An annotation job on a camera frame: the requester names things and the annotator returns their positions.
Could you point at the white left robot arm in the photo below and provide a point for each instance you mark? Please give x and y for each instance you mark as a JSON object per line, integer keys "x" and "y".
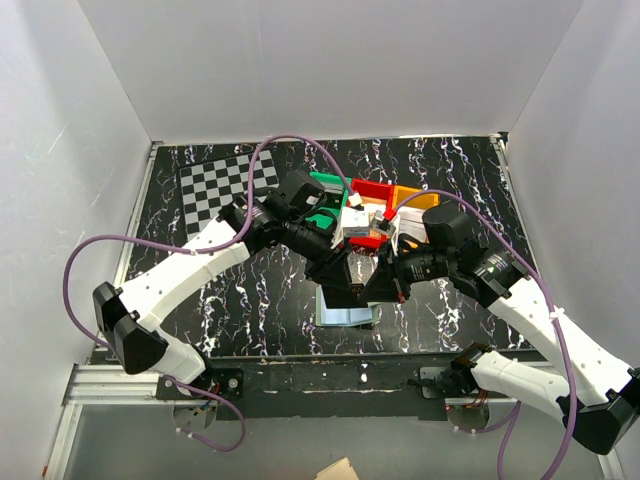
{"x": 130, "y": 316}

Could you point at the black VIP credit card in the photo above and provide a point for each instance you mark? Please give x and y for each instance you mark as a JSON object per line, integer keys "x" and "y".
{"x": 361, "y": 268}

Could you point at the cardboard piece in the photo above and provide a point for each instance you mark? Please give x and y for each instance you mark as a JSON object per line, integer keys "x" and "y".
{"x": 339, "y": 470}

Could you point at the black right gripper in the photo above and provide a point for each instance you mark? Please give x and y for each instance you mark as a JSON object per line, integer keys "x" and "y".
{"x": 382, "y": 288}

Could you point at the black grey chessboard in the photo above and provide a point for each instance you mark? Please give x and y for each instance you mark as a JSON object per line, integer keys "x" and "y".
{"x": 206, "y": 187}

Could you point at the orange white cards stack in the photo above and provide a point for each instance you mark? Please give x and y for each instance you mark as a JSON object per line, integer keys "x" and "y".
{"x": 372, "y": 207}

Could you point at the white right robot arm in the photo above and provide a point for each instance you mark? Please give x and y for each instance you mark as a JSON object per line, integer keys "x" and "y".
{"x": 594, "y": 394}

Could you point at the black mounting base rail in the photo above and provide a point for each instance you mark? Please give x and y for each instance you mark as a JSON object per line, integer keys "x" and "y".
{"x": 324, "y": 386}

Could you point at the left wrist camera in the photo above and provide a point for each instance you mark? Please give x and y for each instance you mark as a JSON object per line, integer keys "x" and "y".
{"x": 353, "y": 221}

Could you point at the green plastic bin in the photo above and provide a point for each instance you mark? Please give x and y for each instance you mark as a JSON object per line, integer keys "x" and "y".
{"x": 325, "y": 217}

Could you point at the mint green card holder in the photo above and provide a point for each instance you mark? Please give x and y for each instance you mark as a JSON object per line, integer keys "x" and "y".
{"x": 343, "y": 317}

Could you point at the red plastic bin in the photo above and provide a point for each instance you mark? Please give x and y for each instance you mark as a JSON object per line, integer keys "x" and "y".
{"x": 372, "y": 192}

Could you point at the orange plastic bin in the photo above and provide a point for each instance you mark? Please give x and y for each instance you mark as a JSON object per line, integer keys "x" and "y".
{"x": 422, "y": 202}

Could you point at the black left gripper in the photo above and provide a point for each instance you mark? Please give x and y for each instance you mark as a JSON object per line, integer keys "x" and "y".
{"x": 330, "y": 268}

